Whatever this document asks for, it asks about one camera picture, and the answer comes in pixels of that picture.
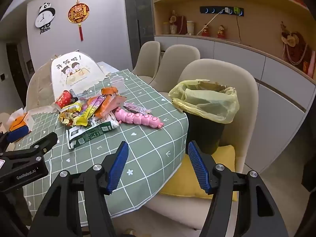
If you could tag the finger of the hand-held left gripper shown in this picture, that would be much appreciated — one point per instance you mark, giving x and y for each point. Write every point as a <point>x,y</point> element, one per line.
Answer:
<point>17,133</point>
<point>42,143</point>

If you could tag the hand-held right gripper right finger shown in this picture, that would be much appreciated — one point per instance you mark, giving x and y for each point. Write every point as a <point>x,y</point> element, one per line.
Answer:
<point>200,167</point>

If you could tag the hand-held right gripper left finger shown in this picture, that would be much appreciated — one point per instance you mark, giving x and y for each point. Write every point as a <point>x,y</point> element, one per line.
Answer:
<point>118,167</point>

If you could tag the gold orange candy wrapper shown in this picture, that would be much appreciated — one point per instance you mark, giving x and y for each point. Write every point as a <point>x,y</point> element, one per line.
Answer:
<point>65,119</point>

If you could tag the black trash bin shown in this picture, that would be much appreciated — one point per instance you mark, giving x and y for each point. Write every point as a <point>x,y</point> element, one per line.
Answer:
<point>205,133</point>

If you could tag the green white snack bag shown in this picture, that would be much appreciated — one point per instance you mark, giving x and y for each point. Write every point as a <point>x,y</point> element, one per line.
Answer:
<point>91,133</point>

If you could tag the red snack packet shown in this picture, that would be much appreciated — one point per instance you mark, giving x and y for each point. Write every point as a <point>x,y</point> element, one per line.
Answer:
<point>63,98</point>

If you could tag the yellow white snack packet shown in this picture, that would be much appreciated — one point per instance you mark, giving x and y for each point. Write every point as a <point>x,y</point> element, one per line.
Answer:
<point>91,107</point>

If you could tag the pink silver wrapper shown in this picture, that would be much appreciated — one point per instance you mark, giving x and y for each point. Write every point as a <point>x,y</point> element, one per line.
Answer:
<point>134,108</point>

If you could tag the orange snack packet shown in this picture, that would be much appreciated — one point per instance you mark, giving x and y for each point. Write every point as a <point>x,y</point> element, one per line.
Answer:
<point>105,105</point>

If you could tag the orange print tissue box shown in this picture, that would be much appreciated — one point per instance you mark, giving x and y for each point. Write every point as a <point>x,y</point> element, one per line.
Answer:
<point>19,122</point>

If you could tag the yellow seat cushion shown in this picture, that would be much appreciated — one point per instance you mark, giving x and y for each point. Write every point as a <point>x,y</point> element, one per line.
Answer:
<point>187,180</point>

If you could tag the green checked tablecloth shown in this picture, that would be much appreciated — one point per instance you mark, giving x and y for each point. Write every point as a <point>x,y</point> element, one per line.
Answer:
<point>138,138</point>

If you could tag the pink caterpillar toy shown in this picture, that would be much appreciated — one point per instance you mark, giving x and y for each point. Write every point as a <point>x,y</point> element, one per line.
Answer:
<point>138,119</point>

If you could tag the dark wooden door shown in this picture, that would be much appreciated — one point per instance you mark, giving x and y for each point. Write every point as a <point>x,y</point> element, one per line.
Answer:
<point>16,74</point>

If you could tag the cartoon print mesh food cover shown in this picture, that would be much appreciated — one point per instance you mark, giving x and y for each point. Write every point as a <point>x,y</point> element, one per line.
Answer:
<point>74,69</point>

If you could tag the clear acrylic napkin holder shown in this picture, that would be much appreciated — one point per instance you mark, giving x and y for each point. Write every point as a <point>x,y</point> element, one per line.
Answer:
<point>118,85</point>

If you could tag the white sideboard cabinet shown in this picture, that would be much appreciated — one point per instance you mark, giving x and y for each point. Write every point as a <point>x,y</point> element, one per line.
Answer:
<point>234,54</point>

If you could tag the red doll figurine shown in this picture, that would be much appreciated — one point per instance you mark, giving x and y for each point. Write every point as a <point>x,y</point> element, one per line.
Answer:
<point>205,30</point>
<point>221,32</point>

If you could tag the white yellow cup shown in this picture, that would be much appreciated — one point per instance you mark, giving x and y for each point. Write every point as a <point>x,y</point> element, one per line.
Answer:
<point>190,27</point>

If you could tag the clear storage jar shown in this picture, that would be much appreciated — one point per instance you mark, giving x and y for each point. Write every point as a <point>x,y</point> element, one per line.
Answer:
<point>166,28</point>

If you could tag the dark red bag with flower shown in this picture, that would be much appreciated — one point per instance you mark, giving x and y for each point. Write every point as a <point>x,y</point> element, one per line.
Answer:
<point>179,24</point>

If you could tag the pink box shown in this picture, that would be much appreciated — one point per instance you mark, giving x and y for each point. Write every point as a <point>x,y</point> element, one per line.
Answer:
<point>312,66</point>

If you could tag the large dark red gift bag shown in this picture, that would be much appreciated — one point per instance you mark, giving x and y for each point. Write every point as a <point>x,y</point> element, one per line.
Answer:
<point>297,51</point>

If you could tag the dark grey tall panel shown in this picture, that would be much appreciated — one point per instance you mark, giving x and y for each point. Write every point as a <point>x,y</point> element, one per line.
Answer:
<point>138,17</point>

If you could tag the black power socket track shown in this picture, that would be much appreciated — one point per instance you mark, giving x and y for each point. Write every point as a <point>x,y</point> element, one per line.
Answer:
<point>214,10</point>

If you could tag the white charger plug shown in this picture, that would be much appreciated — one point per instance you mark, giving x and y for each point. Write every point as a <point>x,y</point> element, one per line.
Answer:
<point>227,10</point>

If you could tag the green plug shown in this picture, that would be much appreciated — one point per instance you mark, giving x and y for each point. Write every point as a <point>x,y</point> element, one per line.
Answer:
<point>237,11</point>

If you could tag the wall switch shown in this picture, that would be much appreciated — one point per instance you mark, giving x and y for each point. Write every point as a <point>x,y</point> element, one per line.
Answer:
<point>2,77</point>

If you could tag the panda wall clock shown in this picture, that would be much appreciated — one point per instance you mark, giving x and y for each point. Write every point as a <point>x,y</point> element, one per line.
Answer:
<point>44,17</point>

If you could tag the red round knot wall ornament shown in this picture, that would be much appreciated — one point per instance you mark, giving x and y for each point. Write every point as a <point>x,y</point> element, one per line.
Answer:
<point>78,13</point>

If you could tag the wooden wall shelf unit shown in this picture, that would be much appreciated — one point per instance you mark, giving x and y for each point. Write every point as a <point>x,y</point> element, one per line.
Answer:
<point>259,27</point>

